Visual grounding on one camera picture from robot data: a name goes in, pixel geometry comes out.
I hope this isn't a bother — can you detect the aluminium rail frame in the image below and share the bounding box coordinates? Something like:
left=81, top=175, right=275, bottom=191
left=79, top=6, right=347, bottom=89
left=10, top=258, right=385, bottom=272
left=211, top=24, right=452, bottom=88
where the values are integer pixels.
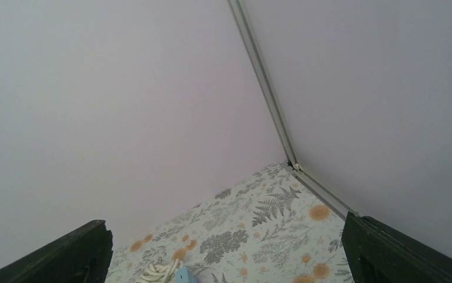
left=227, top=1, right=361, bottom=219

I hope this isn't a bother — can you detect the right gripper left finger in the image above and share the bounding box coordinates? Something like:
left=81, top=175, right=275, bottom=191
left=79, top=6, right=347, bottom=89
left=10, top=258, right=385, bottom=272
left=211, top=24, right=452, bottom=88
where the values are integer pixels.
left=0, top=220, right=113, bottom=282

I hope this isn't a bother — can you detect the light blue cube plug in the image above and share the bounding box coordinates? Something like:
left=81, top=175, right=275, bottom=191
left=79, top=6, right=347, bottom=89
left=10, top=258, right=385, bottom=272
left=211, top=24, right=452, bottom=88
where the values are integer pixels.
left=174, top=266, right=200, bottom=283

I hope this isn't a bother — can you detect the floral table mat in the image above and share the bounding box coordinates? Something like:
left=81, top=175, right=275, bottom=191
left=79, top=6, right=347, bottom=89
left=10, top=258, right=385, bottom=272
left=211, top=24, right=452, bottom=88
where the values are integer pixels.
left=106, top=163, right=353, bottom=282

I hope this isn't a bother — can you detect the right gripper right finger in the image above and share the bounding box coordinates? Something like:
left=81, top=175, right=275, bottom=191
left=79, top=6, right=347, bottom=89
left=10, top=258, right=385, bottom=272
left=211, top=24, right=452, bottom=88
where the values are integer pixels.
left=342, top=212, right=452, bottom=282

